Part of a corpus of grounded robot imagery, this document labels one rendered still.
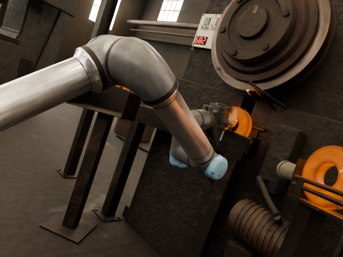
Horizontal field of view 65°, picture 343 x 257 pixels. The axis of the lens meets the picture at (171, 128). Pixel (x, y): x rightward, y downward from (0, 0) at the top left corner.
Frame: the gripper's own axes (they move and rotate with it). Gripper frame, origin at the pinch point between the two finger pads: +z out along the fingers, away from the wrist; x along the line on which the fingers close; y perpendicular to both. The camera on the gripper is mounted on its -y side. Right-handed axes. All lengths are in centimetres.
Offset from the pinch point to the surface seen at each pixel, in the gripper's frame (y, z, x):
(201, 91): 6.4, 7.3, 26.6
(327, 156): 5.3, -21.1, -41.7
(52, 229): -63, -56, 47
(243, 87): 14.3, -0.6, -1.1
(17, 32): 14, -8, 291
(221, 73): 17.7, 0.3, 11.7
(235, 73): 19.0, -1.2, 3.9
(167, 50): 3, 628, 758
